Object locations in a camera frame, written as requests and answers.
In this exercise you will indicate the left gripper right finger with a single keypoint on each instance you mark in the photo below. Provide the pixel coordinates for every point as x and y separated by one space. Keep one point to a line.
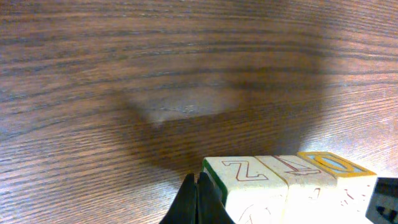
382 208

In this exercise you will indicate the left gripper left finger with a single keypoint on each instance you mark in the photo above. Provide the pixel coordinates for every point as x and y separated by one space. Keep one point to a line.
197 203

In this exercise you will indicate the cream block red drawing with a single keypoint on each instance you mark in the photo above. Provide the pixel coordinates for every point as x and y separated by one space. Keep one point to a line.
354 185

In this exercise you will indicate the green edged letter block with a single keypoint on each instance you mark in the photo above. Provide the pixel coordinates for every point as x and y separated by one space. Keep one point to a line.
249 191

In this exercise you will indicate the plain cream yellow block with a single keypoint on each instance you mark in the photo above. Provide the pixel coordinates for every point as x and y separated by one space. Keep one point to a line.
310 190

